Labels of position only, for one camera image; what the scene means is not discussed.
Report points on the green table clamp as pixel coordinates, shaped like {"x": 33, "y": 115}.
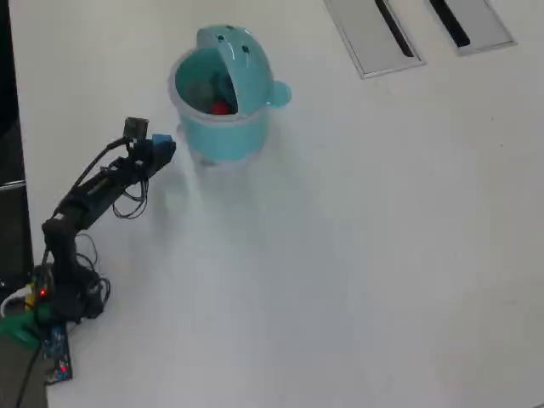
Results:
{"x": 17, "y": 327}

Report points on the blue lego block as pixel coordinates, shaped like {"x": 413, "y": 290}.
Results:
{"x": 162, "y": 140}

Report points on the teal whale-shaped bin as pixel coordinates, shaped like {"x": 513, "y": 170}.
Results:
{"x": 225, "y": 127}

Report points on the red lego block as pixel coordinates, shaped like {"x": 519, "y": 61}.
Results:
{"x": 219, "y": 108}

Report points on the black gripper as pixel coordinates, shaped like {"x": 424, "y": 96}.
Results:
{"x": 140, "y": 161}

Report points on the yellow connector block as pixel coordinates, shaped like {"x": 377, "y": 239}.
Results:
{"x": 30, "y": 298}

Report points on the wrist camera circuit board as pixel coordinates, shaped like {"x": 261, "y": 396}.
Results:
{"x": 136, "y": 129}

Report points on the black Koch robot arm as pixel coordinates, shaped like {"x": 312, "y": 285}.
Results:
{"x": 85, "y": 200}

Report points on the grey cloth scrap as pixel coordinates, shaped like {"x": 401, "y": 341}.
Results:
{"x": 199, "y": 90}

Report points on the dark grey chair seat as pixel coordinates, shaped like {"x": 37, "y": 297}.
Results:
{"x": 17, "y": 378}

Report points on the black partition panel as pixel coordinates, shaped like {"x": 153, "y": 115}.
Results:
{"x": 10, "y": 127}

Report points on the blue controller circuit board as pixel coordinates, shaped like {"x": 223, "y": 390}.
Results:
{"x": 59, "y": 357}

